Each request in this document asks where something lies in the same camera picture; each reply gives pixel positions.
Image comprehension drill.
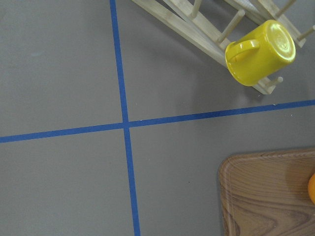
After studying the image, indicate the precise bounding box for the brown wooden tray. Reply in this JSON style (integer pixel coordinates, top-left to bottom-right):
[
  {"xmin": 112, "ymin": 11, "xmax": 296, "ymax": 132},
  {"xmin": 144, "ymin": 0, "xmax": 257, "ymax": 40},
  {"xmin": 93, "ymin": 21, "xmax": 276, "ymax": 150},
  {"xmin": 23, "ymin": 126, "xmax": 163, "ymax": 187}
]
[{"xmin": 219, "ymin": 148, "xmax": 315, "ymax": 236}]

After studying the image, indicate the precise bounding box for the wooden dish rack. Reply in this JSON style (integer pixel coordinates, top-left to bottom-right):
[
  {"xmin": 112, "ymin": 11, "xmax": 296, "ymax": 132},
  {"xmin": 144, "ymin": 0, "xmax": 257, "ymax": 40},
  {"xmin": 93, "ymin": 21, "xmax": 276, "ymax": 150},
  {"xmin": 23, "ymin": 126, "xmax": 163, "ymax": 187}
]
[{"xmin": 136, "ymin": 0, "xmax": 315, "ymax": 94}]

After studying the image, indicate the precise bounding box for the orange fruit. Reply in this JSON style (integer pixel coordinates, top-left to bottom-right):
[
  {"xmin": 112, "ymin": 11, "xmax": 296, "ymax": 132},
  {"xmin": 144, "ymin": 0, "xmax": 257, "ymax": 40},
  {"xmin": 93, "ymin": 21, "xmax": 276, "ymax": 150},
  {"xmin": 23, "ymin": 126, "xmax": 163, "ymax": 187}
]
[{"xmin": 308, "ymin": 174, "xmax": 315, "ymax": 204}]

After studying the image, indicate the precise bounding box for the yellow mug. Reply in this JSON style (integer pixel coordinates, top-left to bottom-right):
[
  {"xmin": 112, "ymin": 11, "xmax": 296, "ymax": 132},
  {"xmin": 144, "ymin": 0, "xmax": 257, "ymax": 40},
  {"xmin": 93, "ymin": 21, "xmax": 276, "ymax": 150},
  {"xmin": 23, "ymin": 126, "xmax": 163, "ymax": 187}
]
[{"xmin": 225, "ymin": 20, "xmax": 296, "ymax": 87}]

